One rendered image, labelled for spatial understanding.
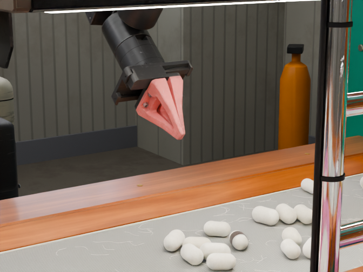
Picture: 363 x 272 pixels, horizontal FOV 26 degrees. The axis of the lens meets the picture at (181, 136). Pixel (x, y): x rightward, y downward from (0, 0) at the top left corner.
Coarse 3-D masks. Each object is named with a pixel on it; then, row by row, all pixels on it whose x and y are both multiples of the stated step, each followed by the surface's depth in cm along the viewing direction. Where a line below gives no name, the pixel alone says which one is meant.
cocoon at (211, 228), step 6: (210, 222) 97; (216, 222) 97; (222, 222) 97; (204, 228) 98; (210, 228) 97; (216, 228) 97; (222, 228) 97; (228, 228) 97; (210, 234) 97; (216, 234) 97; (222, 234) 97
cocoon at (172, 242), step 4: (172, 232) 94; (176, 232) 94; (180, 232) 94; (168, 236) 93; (172, 236) 92; (176, 236) 93; (180, 236) 93; (184, 236) 94; (164, 240) 93; (168, 240) 92; (172, 240) 92; (176, 240) 92; (180, 240) 93; (164, 244) 93; (168, 244) 92; (172, 244) 92; (176, 244) 92; (180, 244) 93; (168, 248) 92; (172, 248) 92; (176, 248) 92
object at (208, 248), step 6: (204, 246) 90; (210, 246) 90; (216, 246) 90; (222, 246) 90; (204, 252) 90; (210, 252) 89; (216, 252) 89; (222, 252) 89; (228, 252) 90; (204, 258) 90
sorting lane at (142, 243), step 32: (288, 192) 115; (352, 192) 115; (160, 224) 102; (192, 224) 102; (256, 224) 102; (288, 224) 102; (0, 256) 92; (32, 256) 92; (64, 256) 92; (96, 256) 92; (128, 256) 92; (160, 256) 92; (256, 256) 92; (352, 256) 92
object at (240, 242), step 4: (232, 232) 95; (236, 236) 93; (240, 236) 93; (244, 236) 93; (232, 240) 93; (236, 240) 93; (240, 240) 93; (244, 240) 93; (232, 244) 94; (236, 244) 93; (240, 244) 93; (244, 244) 93; (236, 248) 93; (240, 248) 93; (244, 248) 93
